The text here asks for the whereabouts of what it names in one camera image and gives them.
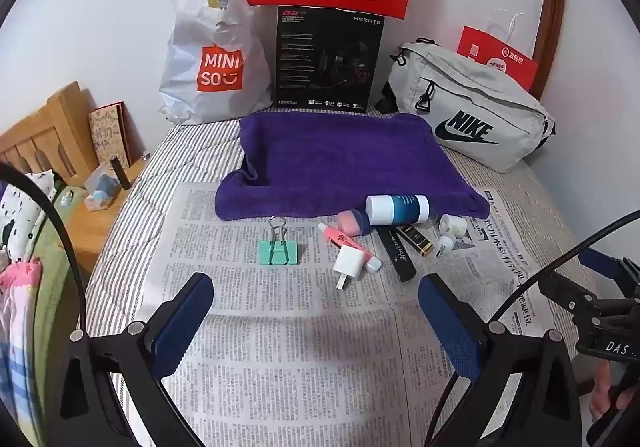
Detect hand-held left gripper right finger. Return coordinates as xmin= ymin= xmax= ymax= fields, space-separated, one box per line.
xmin=419 ymin=273 xmax=583 ymax=433

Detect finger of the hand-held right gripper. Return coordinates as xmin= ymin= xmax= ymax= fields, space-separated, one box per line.
xmin=537 ymin=272 xmax=601 ymax=323
xmin=577 ymin=247 xmax=640 ymax=283

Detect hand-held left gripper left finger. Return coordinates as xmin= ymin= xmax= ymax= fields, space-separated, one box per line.
xmin=59 ymin=272 xmax=215 ymax=428

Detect black tube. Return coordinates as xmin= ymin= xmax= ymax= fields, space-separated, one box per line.
xmin=375 ymin=225 xmax=418 ymax=283

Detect small brown gold bottle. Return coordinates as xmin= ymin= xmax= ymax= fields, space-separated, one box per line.
xmin=397 ymin=224 xmax=435 ymax=258

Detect small white jar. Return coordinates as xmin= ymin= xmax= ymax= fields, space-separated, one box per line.
xmin=440 ymin=215 xmax=468 ymax=236

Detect white square charger plug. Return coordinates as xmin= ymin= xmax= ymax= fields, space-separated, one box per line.
xmin=332 ymin=247 xmax=369 ymax=292

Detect green binder clip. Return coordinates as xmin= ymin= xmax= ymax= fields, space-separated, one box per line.
xmin=257 ymin=216 xmax=301 ymax=266

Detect white and blue lotion bottle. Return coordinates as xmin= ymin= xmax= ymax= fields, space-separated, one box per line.
xmin=365 ymin=194 xmax=431 ymax=227

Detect pink and blue round container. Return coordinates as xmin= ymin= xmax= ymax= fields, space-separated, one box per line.
xmin=336 ymin=208 xmax=373 ymax=236

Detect pink tube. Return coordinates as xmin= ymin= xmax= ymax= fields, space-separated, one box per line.
xmin=318 ymin=222 xmax=383 ymax=273

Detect person's right hand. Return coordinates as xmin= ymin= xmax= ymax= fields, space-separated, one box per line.
xmin=589 ymin=361 xmax=626 ymax=423

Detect newspaper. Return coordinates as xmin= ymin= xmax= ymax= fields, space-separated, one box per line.
xmin=120 ymin=182 xmax=601 ymax=447

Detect wooden nightstand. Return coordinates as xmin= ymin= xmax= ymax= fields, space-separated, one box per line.
xmin=60 ymin=159 xmax=151 ymax=273

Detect clear box with blue item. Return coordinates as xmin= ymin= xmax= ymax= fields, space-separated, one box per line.
xmin=84 ymin=167 xmax=121 ymax=212

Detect black cylinder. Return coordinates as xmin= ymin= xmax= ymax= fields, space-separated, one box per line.
xmin=111 ymin=157 xmax=132 ymax=191

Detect pink cloth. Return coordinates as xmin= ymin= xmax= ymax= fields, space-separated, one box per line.
xmin=0 ymin=259 xmax=43 ymax=428

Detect white dotted pillow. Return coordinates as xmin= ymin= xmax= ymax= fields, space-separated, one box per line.
xmin=0 ymin=170 xmax=61 ymax=263

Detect grey waist bag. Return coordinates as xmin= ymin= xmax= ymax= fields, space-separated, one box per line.
xmin=385 ymin=42 xmax=557 ymax=172

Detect purple towel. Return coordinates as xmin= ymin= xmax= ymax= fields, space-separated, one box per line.
xmin=215 ymin=113 xmax=490 ymax=222

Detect patterned brown box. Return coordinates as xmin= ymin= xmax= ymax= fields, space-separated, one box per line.
xmin=88 ymin=103 xmax=133 ymax=168

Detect wooden headboard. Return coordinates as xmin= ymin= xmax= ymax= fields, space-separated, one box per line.
xmin=0 ymin=81 xmax=98 ymax=188

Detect black headset box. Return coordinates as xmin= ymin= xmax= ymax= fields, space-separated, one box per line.
xmin=272 ymin=5 xmax=386 ymax=114

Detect white plastic shopping bag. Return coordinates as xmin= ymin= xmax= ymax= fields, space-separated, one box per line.
xmin=159 ymin=0 xmax=273 ymax=126

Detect black cable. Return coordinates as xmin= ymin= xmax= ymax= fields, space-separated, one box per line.
xmin=427 ymin=209 xmax=640 ymax=447
xmin=0 ymin=162 xmax=171 ymax=447

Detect red paper bag white handles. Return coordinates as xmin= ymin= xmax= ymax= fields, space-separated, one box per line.
xmin=456 ymin=9 xmax=540 ymax=92

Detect brown wooden frame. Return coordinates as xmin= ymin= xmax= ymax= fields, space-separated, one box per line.
xmin=530 ymin=0 xmax=568 ymax=100

